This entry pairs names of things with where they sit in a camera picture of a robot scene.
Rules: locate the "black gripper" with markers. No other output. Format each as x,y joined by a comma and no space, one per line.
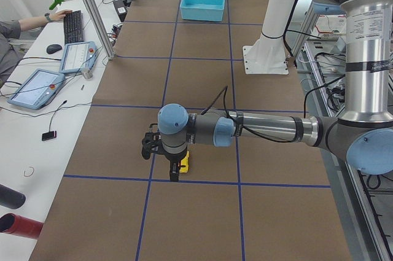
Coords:
172,158

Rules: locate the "yellow toy car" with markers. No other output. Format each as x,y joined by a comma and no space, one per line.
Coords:
184,164

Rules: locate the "person forearm grey sleeve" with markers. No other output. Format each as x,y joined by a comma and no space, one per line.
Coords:
25,24

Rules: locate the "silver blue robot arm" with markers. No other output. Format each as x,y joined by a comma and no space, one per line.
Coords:
361,135

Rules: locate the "person hand on keyboard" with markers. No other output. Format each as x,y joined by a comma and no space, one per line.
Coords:
58,16

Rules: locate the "brown paper table cover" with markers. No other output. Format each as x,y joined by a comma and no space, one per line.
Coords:
253,200

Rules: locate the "small black device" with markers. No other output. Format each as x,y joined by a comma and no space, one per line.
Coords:
48,135

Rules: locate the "far teach pendant tablet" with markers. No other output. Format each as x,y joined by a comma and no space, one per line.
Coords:
78,56

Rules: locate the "teach pendant tablet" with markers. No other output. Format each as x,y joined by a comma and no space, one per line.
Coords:
78,56
38,90

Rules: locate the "near teach pendant tablet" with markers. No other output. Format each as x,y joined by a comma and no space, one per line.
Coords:
38,90

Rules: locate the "light blue plastic bin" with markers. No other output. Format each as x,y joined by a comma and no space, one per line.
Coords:
202,10

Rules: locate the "black cylinder bottle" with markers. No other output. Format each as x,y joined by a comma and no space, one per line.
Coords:
11,198

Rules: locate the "black computer mouse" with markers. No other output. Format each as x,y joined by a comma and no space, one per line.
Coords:
53,48

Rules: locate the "red cylinder bottle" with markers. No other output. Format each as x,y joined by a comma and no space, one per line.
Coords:
17,225

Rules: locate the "black keyboard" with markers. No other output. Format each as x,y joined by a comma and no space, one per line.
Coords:
73,27

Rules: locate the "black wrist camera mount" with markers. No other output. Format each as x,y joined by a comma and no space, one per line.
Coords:
151,143

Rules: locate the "white pedestal column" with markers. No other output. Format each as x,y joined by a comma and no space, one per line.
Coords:
268,54

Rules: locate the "green plastic handle tool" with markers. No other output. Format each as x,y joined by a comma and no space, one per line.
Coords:
55,4

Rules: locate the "aluminium frame post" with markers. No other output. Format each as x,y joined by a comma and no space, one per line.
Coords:
93,11

